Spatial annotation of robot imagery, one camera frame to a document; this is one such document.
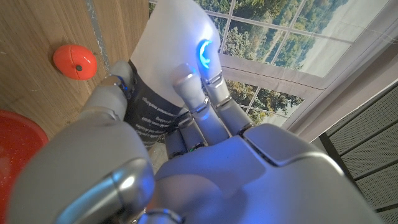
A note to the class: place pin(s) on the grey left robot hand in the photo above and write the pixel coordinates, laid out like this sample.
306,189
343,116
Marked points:
217,174

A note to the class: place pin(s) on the red bowl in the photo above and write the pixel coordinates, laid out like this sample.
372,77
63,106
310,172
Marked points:
17,146

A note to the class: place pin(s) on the printed window forest backdrop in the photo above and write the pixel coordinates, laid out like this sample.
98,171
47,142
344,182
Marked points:
295,46

